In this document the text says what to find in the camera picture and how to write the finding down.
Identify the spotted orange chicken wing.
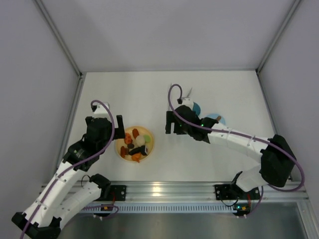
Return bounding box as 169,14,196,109
124,132,133,144

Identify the white swirl bun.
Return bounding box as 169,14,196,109
135,135,146,147

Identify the black sushi roll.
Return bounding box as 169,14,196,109
139,145,150,156

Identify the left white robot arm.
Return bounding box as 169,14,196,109
11,115,125,239

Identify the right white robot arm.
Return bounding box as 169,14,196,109
165,105,296,198

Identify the blue lunch box cup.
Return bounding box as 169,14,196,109
192,102,201,116

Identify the black spiky sea cucumber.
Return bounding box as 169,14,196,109
129,147,141,155

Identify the green round cookie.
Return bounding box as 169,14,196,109
144,134,152,142

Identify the orange fried drumstick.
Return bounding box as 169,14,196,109
131,153,142,163

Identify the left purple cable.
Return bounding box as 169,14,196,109
19,100,120,239

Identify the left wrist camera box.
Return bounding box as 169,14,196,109
91,102,109,118

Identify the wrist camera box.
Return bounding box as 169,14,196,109
91,102,109,118
177,97,194,109

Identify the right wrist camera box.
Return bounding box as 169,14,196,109
177,97,194,109

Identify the blue lid with brown handle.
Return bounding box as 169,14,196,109
206,113,226,125

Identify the left aluminium frame post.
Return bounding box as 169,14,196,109
32,0,85,171

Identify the aluminium frame post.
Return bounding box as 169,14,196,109
255,0,304,134
32,0,85,171

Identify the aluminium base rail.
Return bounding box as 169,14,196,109
112,181,309,203

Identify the white slotted cable duct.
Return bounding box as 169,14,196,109
81,204,237,214

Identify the right aluminium frame post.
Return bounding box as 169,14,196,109
255,0,304,134

